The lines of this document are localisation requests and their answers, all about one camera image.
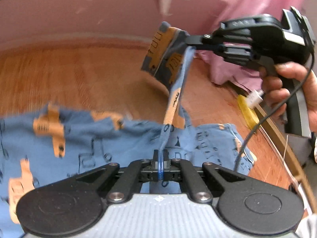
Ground person's right hand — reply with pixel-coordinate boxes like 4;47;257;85
260;62;316;126

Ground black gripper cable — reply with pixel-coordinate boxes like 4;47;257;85
234;52;317;172

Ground blue patterned children's pants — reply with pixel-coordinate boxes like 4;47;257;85
1;22;243;237

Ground yellow power strip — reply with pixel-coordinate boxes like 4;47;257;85
237;95;260;130

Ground white charger plug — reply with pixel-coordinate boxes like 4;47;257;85
245;90;264;109

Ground pink cloth pile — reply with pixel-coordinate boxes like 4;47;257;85
196;51;262;92

